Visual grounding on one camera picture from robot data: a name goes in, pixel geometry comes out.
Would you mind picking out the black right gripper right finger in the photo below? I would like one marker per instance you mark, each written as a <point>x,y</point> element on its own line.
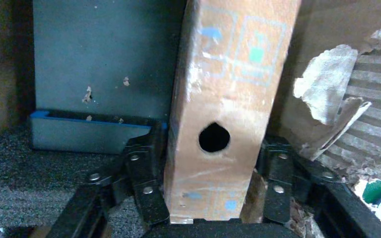
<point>277,170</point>

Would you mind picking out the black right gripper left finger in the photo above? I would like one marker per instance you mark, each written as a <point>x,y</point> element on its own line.
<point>144,170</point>

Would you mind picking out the narrow brown box with hole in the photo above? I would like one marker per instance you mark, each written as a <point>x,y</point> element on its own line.
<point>223,98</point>

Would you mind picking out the grey box with blue rim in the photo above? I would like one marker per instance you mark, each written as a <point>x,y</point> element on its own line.
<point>105,49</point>

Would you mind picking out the large torn cardboard carton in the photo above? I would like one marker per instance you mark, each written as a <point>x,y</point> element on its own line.
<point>325,29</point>

